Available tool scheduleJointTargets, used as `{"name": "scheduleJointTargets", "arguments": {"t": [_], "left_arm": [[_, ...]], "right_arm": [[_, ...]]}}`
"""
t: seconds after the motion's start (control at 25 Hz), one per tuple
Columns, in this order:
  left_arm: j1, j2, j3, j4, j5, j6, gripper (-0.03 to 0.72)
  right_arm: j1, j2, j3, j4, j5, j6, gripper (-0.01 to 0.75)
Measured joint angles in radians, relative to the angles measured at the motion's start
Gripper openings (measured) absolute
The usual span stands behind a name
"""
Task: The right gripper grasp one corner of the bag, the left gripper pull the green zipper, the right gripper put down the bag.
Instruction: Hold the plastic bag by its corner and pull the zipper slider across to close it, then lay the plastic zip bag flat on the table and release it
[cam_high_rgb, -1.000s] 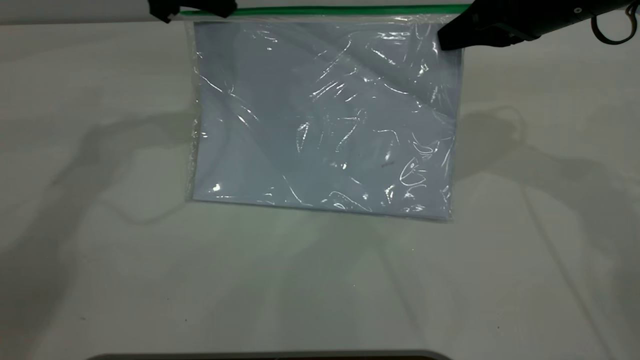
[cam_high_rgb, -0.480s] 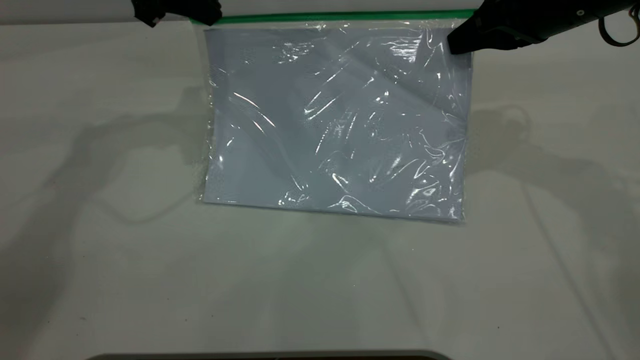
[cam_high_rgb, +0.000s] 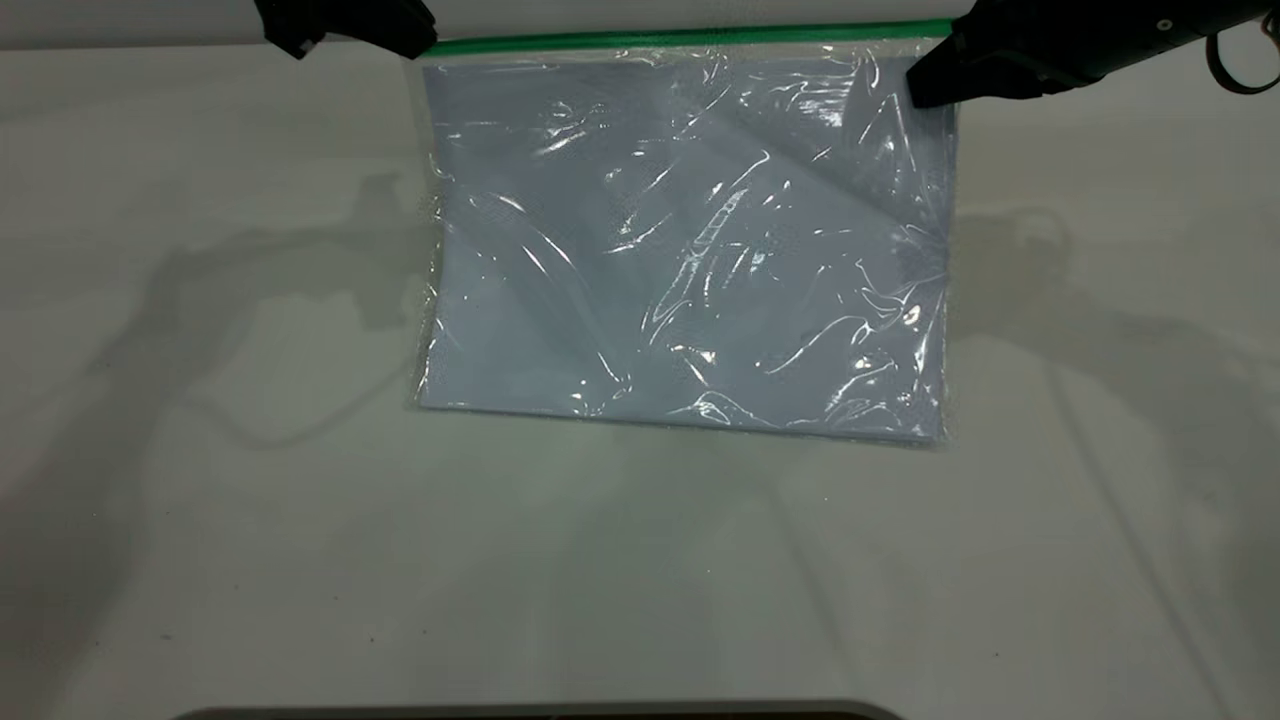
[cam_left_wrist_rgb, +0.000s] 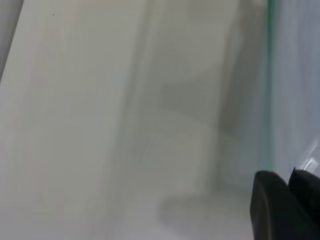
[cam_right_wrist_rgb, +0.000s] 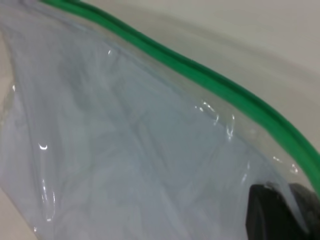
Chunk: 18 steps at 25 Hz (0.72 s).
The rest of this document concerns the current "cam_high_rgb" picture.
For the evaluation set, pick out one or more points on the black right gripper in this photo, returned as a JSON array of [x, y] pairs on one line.
[[1100, 35]]

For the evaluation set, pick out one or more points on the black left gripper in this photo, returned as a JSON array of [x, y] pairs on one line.
[[295, 22]]

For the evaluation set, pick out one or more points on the clear zip bag green seal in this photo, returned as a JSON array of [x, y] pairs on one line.
[[700, 250]]

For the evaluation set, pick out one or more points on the white paper stack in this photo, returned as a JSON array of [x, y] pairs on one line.
[[690, 270]]

